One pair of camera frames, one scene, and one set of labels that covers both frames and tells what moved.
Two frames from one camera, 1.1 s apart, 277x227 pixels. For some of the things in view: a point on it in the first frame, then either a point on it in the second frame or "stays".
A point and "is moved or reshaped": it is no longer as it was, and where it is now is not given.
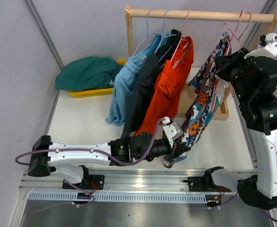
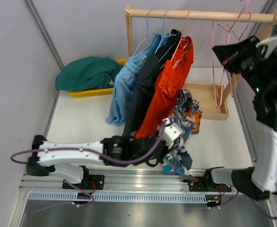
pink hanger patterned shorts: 233,32 -> 229,32
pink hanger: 239,37 is moved or reshaped
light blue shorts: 125,79 stays
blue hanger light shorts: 147,34 stays
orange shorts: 170,88 stays
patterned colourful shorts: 209,90 -> 185,113
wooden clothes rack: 188,111 stays
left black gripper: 178,148 -> 165,151
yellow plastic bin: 80,93 stays
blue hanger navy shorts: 163,36 stays
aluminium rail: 117,180 stays
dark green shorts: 87,73 stays
